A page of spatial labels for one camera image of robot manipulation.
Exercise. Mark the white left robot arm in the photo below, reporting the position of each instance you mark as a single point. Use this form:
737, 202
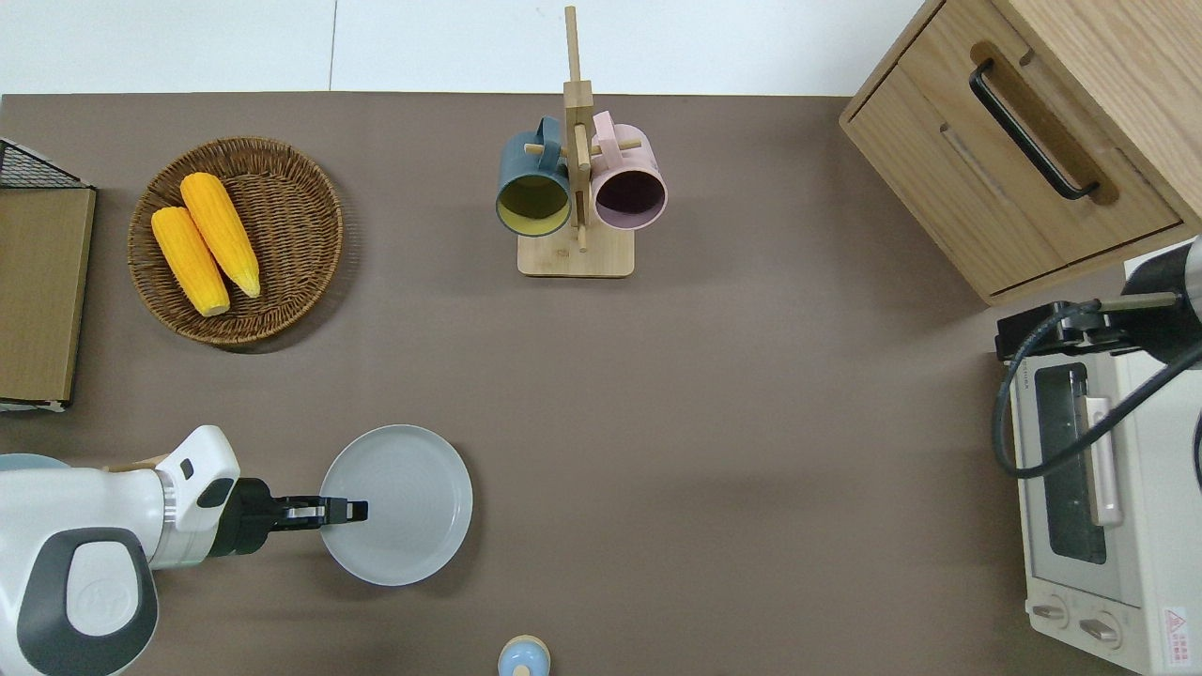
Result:
84, 535

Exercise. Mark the dark blue mug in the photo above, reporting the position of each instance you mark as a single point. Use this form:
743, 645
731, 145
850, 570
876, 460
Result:
526, 169

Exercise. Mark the gray plate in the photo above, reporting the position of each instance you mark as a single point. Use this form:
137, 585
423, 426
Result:
408, 498

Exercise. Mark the round wicker basket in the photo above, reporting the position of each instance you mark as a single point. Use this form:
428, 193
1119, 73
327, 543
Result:
291, 225

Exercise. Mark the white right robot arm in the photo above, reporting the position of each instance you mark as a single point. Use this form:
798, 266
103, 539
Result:
1169, 300

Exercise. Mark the cream toaster oven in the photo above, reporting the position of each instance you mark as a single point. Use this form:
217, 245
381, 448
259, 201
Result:
1150, 526

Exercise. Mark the brown table mat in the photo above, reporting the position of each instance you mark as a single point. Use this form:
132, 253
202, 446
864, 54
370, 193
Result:
704, 422

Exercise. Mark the silver oven knob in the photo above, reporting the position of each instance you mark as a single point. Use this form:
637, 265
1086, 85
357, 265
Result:
1050, 612
1099, 630

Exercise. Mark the yellow corn cob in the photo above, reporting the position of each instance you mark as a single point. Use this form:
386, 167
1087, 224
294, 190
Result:
221, 230
188, 258

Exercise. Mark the wooden drawer cabinet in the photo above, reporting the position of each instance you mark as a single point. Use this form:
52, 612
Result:
939, 169

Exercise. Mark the small blue cup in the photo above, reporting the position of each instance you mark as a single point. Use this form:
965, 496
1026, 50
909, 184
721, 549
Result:
524, 657

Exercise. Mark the pink mug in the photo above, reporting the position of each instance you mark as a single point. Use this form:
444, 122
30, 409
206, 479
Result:
631, 160

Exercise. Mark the light blue plate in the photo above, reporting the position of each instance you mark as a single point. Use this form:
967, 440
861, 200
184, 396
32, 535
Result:
28, 461

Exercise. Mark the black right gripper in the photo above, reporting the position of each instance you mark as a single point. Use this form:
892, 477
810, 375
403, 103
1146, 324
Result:
1033, 336

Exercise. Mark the wooden mug rack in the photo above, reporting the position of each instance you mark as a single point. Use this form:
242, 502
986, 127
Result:
575, 258

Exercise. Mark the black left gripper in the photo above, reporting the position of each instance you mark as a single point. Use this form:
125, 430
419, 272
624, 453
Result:
282, 514

